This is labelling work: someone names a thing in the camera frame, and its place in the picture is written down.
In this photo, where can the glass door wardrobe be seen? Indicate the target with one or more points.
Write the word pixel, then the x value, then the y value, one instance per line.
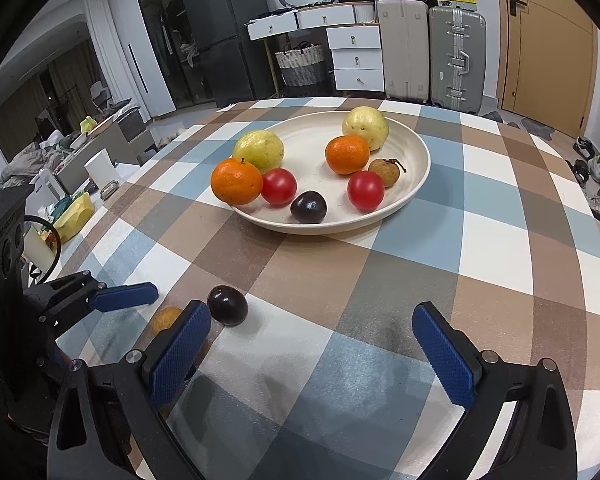
pixel 155 40

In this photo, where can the orange mandarin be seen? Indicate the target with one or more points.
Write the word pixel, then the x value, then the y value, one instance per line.
pixel 236 181
pixel 347 155

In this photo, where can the grey desk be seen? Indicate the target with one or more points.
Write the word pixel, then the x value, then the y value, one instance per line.
pixel 110 140

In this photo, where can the white drawer cabinet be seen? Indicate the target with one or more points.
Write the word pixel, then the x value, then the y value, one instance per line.
pixel 355 55

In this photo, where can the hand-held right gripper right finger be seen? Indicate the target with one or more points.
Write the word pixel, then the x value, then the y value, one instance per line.
pixel 445 355

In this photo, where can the silver suitcase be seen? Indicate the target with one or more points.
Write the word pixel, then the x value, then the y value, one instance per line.
pixel 457 60

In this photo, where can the shoes on floor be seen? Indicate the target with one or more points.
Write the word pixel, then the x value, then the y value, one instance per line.
pixel 597 162

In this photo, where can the wooden door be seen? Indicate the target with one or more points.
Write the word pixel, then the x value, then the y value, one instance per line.
pixel 545 50

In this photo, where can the white box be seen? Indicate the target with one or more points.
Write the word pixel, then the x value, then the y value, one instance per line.
pixel 101 169

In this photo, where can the cream round plate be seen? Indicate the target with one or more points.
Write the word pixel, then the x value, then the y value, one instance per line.
pixel 310 135

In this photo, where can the red tomato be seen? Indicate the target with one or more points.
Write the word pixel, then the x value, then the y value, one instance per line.
pixel 365 190
pixel 279 186

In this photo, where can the yellow-green guava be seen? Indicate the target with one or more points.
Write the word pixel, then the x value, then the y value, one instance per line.
pixel 365 127

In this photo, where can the yellow bag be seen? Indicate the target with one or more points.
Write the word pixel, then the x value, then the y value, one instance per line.
pixel 75 217

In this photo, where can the grey slipper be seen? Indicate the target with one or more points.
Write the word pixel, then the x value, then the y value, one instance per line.
pixel 537 130
pixel 500 117

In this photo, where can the beige suitcase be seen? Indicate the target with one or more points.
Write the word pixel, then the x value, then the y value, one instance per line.
pixel 405 50

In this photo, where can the grey white wicker basket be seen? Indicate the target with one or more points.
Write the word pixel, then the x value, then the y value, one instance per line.
pixel 301 67

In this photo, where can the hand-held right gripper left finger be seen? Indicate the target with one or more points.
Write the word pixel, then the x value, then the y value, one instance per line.
pixel 177 355

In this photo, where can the white cup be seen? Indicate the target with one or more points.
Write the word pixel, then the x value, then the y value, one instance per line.
pixel 37 250

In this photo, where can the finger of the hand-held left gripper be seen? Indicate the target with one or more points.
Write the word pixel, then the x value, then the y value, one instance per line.
pixel 125 296

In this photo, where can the green guava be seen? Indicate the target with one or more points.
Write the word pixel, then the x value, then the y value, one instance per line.
pixel 258 149

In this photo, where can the checkered tablecloth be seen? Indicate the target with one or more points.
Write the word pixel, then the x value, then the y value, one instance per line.
pixel 380 285

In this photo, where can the black refrigerator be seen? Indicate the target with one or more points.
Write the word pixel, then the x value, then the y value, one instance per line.
pixel 220 35

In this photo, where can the dark purple plum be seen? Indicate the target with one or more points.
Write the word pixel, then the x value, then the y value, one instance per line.
pixel 308 206
pixel 227 305

